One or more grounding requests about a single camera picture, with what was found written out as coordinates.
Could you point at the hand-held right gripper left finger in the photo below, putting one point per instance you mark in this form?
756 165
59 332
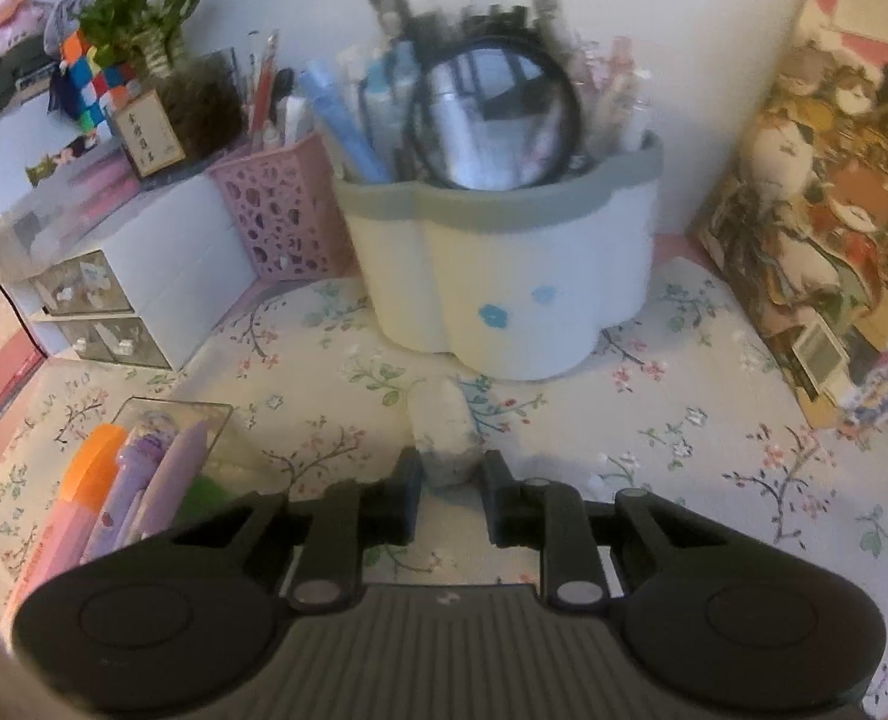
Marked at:
414 499

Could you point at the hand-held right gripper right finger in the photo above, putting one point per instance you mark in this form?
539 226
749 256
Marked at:
493 499

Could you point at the white eraser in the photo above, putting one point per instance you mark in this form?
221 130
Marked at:
444 424

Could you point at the clear acrylic tray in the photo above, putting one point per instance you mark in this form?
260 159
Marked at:
211 420

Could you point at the purple patterned pen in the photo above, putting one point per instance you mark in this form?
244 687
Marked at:
140 457

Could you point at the orange marker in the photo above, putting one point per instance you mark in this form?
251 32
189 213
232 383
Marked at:
95 465

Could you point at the floral tablecloth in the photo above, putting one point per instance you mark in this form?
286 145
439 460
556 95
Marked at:
676 427

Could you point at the white flower-shaped pen holder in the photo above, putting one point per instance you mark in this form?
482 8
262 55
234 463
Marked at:
504 270

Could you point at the pink perforated basket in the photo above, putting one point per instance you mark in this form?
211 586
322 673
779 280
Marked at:
286 217

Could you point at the white drawer organizer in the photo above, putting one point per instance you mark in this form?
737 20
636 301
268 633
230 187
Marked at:
166 262

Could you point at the black-rimmed magnifying glass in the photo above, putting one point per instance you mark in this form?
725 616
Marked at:
489 120

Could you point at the bunch of pens in holder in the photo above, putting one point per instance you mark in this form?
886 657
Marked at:
354 112

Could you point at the bunch of pens in basket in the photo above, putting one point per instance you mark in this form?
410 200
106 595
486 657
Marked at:
268 97

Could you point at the dark fuzzy ball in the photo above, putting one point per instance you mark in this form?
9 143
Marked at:
200 109

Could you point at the illustrated box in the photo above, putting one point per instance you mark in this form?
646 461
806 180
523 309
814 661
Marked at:
826 202

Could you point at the clear plastic storage box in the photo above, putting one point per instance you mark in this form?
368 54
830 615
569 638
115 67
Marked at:
84 195

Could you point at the small sign card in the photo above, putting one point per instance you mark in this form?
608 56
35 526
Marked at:
148 135

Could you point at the colourful puzzle cube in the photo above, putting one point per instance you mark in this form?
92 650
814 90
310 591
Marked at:
99 79

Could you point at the pale blue box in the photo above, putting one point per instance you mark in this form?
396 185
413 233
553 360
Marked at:
1 165

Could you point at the green potted plant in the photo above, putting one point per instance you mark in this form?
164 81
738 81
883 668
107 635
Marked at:
144 7

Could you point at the dark green box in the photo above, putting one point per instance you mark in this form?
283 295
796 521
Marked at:
1 94

